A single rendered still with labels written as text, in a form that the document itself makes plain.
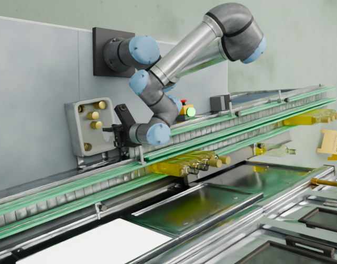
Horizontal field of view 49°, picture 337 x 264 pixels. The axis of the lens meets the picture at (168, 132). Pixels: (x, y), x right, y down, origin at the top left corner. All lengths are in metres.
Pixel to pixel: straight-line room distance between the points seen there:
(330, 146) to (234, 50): 3.52
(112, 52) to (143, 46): 0.17
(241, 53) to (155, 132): 0.42
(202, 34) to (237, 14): 0.13
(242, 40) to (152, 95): 0.37
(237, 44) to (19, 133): 0.88
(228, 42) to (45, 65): 0.72
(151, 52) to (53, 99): 0.44
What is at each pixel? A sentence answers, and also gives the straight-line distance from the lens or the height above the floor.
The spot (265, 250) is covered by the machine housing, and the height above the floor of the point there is 1.54.
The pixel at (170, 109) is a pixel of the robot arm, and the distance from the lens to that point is 1.29.
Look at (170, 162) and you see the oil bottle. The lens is 1.58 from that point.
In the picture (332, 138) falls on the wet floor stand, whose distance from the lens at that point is 4.82.
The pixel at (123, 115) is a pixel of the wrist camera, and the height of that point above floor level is 1.03.
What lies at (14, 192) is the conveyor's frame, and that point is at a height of 0.85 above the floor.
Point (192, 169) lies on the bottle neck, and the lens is 1.50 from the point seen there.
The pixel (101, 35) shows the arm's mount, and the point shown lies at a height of 0.78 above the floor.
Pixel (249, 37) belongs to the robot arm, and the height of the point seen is 1.39.
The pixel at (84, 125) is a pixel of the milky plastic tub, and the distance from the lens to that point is 1.61.
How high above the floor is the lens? 2.19
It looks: 49 degrees down
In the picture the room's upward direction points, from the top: 93 degrees clockwise
